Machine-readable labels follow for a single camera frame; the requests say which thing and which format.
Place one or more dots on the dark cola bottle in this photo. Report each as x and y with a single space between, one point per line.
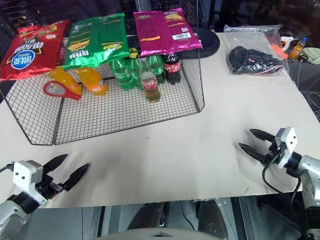
172 68

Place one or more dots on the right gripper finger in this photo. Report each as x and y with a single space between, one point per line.
252 152
261 135

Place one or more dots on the green soda bottle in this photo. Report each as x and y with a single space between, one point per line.
157 68
121 73
134 67

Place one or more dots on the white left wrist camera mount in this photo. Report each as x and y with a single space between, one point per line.
23 172

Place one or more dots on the small orange bottle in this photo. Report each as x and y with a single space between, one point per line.
297 50

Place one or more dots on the orange soda bottle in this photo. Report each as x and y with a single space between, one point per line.
93 81
63 77

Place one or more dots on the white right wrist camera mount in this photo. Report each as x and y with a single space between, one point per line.
287 142

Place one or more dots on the black cloth bundle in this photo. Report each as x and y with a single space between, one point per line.
250 61

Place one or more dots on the white glue gun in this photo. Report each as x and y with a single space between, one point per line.
287 41

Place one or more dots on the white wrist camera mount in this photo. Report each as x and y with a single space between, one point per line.
23 172
287 142

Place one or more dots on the iced tea bottle red label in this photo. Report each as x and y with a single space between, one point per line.
150 85

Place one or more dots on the magenta chip bag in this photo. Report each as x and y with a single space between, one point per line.
162 32

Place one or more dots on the green cloth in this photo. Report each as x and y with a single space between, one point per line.
312 55

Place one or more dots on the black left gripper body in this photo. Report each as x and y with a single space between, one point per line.
47 186

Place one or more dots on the green chip bag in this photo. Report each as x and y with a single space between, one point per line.
97 40

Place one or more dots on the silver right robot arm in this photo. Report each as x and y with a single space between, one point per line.
310 175

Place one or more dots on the red chip bag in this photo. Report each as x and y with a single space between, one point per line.
27 52

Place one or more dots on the clear plastic zip bag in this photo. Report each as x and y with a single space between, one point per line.
250 40

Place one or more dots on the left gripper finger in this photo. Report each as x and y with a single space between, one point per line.
55 162
76 176

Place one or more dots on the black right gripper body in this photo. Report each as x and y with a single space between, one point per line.
273 155

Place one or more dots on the black round disc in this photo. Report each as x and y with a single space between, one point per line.
210 42

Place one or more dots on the light grey robot torso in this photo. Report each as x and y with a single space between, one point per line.
160 233

